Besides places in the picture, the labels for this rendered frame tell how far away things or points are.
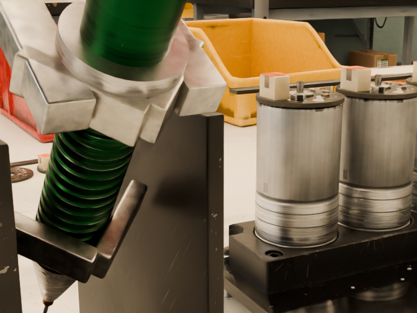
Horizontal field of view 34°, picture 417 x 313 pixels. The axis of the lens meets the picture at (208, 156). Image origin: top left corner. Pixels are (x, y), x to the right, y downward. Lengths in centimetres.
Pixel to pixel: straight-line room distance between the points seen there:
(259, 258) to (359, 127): 5
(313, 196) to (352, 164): 2
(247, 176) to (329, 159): 15
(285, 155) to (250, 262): 3
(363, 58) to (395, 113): 510
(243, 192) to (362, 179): 11
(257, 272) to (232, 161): 17
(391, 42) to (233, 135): 544
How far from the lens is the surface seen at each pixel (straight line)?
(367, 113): 20
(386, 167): 21
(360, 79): 20
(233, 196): 30
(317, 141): 19
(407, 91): 21
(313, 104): 18
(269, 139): 19
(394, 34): 585
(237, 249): 20
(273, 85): 19
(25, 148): 40
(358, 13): 306
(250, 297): 19
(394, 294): 20
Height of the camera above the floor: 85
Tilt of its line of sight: 15 degrees down
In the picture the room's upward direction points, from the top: straight up
